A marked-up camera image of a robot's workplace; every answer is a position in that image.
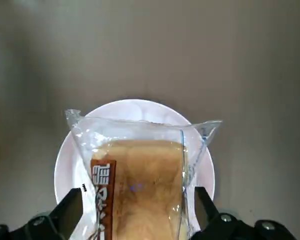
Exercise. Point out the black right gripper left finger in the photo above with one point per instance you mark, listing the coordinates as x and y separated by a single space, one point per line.
55 225

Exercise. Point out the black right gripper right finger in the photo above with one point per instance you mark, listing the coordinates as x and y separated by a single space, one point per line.
212 225

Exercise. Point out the clear-wrapped bread pack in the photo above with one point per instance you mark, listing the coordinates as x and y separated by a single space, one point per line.
145 180

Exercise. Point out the round white plate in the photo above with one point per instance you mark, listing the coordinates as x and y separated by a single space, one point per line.
70 162

